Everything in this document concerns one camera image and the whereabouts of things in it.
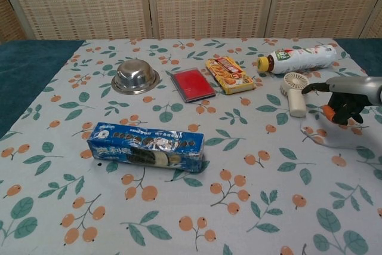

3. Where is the floral patterned tablecloth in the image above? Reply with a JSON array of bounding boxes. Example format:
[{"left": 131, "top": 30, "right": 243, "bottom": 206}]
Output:
[{"left": 0, "top": 38, "right": 382, "bottom": 255}]

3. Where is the red ink pad case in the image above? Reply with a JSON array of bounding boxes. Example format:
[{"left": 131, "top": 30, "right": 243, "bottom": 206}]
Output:
[{"left": 170, "top": 68, "right": 217, "bottom": 103}]

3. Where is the stainless steel bowl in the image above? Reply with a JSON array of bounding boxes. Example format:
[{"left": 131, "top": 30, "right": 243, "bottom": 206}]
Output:
[{"left": 111, "top": 60, "right": 160, "bottom": 96}]

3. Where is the yellow snack box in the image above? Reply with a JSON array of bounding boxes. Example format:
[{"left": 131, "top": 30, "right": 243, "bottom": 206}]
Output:
[{"left": 205, "top": 56, "right": 257, "bottom": 96}]

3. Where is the blue cookie package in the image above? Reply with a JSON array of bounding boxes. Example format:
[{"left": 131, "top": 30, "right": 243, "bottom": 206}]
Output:
[{"left": 86, "top": 122, "right": 206, "bottom": 174}]

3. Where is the white labelled drink bottle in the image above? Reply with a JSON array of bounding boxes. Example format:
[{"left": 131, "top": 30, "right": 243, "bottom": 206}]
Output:
[{"left": 257, "top": 44, "right": 338, "bottom": 75}]

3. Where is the white handheld fan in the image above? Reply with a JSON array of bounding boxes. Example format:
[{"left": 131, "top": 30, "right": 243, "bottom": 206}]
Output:
[{"left": 279, "top": 72, "right": 366, "bottom": 150}]

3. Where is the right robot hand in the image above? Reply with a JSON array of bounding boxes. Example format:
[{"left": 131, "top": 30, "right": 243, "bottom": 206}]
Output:
[{"left": 301, "top": 76, "right": 382, "bottom": 127}]

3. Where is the woven folding screen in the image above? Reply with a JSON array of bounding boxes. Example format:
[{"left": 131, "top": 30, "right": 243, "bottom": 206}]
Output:
[{"left": 0, "top": 0, "right": 382, "bottom": 44}]

